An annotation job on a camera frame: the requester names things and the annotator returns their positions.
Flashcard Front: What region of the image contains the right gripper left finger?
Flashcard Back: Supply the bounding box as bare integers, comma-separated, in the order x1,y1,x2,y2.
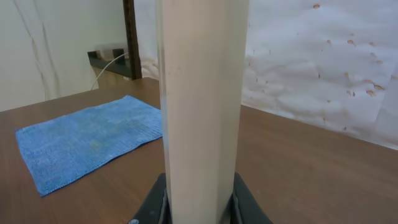
128,173,172,224

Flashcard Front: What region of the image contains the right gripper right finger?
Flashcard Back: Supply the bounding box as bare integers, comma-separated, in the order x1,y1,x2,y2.
230,172,275,224

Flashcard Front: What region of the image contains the white pipette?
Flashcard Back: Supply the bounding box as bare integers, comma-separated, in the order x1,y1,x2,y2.
155,0,250,224

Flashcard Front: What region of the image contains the blue cloth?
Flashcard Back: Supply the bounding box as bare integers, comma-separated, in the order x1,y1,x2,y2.
14,95,164,198

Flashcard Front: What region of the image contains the white cable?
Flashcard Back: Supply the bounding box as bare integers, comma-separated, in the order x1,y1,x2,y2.
90,52,129,91

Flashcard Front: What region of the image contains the brown wooden post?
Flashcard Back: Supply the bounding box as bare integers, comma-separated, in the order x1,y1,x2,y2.
122,0,143,80

